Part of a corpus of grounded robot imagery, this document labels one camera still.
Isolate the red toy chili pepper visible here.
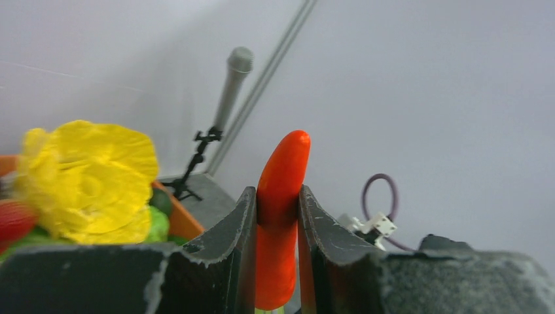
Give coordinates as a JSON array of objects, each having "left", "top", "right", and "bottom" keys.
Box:
[{"left": 255, "top": 130, "right": 311, "bottom": 311}]

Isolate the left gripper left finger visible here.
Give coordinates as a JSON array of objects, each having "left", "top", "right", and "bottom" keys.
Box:
[{"left": 1, "top": 187, "right": 257, "bottom": 313}]

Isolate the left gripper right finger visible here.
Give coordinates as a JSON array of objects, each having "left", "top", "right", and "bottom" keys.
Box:
[{"left": 298, "top": 186, "right": 554, "bottom": 313}]

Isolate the black tripod stand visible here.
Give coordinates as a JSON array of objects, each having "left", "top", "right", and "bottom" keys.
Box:
[{"left": 162, "top": 126, "right": 223, "bottom": 201}]

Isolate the yellow toy flower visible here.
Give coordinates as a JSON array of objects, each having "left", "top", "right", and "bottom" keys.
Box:
[{"left": 14, "top": 120, "right": 159, "bottom": 244}]

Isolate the grey microphone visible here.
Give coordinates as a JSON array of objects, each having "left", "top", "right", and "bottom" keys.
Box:
[{"left": 213, "top": 46, "right": 255, "bottom": 132}]

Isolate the green toy cabbage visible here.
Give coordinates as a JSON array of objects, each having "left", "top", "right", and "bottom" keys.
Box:
[{"left": 145, "top": 206, "right": 170, "bottom": 243}]

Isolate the dark green toy avocado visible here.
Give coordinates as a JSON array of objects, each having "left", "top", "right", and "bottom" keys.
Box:
[{"left": 149, "top": 188, "right": 173, "bottom": 217}]

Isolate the orange plastic basket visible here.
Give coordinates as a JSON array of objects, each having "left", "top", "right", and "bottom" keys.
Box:
[{"left": 1, "top": 155, "right": 205, "bottom": 240}]

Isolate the red toy apple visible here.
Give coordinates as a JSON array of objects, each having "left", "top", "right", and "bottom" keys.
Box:
[{"left": 1, "top": 199, "right": 38, "bottom": 253}]

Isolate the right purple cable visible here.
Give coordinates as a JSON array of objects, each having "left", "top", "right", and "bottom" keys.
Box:
[{"left": 361, "top": 173, "right": 417, "bottom": 253}]

